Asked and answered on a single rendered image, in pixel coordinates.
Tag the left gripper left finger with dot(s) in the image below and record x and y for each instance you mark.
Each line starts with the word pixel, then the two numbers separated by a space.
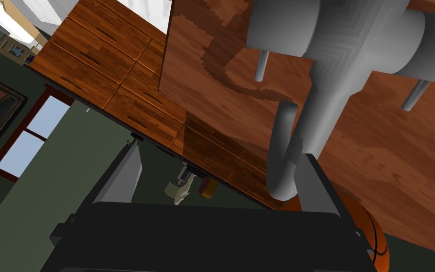
pixel 121 181

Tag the orange basketball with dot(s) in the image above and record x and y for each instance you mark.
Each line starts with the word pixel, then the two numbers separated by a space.
pixel 368 234

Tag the pale figurine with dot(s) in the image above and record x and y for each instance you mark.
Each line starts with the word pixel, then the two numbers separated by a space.
pixel 183 190

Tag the brown wooden drawer cabinet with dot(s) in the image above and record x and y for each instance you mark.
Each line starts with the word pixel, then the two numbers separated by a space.
pixel 100 56

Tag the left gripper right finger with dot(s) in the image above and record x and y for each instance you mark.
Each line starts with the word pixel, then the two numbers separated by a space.
pixel 315 192

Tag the red framed window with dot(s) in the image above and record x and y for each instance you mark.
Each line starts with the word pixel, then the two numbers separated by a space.
pixel 32 136

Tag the grey faucet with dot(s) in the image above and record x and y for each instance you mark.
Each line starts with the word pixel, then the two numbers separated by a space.
pixel 327 94

